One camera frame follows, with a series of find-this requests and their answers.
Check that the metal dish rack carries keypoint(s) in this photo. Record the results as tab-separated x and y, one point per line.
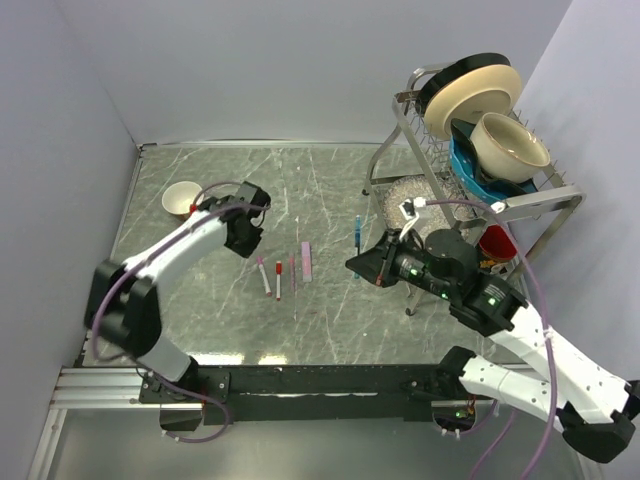
437	178

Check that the pink thin pen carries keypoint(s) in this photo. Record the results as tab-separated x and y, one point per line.
292	272

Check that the aluminium frame rail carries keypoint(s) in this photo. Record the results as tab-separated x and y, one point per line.
97	389

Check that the black base bar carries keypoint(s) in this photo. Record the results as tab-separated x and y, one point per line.
255	393

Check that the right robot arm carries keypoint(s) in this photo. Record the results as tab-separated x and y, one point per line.
592	408

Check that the blue dotted bowl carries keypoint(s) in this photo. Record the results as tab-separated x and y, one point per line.
464	162

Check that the red black mug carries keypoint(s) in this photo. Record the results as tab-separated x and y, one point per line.
495	249

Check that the blue pen refill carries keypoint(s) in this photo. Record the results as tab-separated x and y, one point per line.
357	239

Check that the small white bowl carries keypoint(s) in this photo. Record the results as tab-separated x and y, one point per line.
178	198

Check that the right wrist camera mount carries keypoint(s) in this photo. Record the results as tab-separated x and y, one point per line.
416	214

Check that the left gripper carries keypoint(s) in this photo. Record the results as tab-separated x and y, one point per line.
246	249

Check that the black plate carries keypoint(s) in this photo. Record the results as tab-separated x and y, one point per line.
453	72

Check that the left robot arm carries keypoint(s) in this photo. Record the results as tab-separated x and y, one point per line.
123	311

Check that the pink highlighter pen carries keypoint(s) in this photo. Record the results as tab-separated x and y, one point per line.
307	273

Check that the cream ceramic bowl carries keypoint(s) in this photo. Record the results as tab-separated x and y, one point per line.
507	150

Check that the large cream plate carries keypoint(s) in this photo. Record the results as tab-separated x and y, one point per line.
494	88

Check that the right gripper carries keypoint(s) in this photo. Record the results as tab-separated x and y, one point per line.
381	258

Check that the speckled glass plate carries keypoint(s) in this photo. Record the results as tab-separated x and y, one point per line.
395	200

